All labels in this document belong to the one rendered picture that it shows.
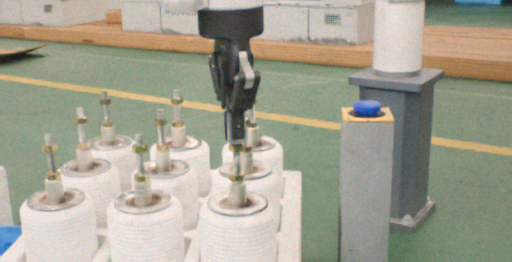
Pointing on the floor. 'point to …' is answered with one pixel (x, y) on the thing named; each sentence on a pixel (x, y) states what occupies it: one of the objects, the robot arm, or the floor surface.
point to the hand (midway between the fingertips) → (234, 125)
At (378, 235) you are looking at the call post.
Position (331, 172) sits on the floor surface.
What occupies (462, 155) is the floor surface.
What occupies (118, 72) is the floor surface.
